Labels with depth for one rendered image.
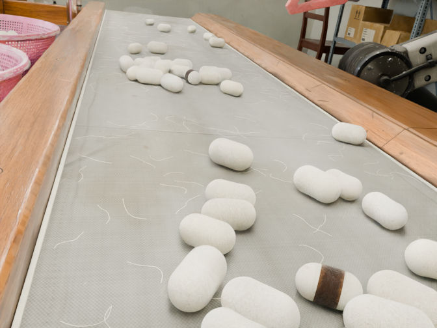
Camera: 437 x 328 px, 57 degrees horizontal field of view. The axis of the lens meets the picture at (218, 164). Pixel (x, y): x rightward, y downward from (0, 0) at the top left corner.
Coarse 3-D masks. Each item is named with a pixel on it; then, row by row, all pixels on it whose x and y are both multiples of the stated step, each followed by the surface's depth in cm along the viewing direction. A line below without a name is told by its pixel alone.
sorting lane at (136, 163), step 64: (192, 64) 70; (256, 64) 76; (128, 128) 38; (192, 128) 40; (256, 128) 42; (320, 128) 45; (64, 192) 26; (128, 192) 27; (192, 192) 28; (256, 192) 29; (384, 192) 32; (64, 256) 20; (128, 256) 21; (256, 256) 22; (320, 256) 23; (384, 256) 24; (64, 320) 17; (128, 320) 17; (192, 320) 18; (320, 320) 18
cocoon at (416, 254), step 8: (416, 240) 22; (424, 240) 22; (408, 248) 22; (416, 248) 22; (424, 248) 22; (432, 248) 21; (408, 256) 22; (416, 256) 22; (424, 256) 21; (432, 256) 21; (408, 264) 22; (416, 264) 22; (424, 264) 21; (432, 264) 21; (416, 272) 22; (424, 272) 22; (432, 272) 21
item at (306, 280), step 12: (312, 264) 19; (300, 276) 19; (312, 276) 19; (348, 276) 19; (300, 288) 19; (312, 288) 19; (348, 288) 18; (360, 288) 19; (312, 300) 19; (348, 300) 18
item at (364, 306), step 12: (360, 300) 17; (372, 300) 17; (384, 300) 17; (348, 312) 17; (360, 312) 17; (372, 312) 17; (384, 312) 16; (396, 312) 16; (408, 312) 17; (420, 312) 17; (348, 324) 17; (360, 324) 17; (372, 324) 16; (384, 324) 16; (396, 324) 16; (408, 324) 16; (420, 324) 16; (432, 324) 16
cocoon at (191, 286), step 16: (192, 256) 18; (208, 256) 18; (176, 272) 18; (192, 272) 17; (208, 272) 18; (224, 272) 19; (176, 288) 17; (192, 288) 17; (208, 288) 17; (176, 304) 17; (192, 304) 17
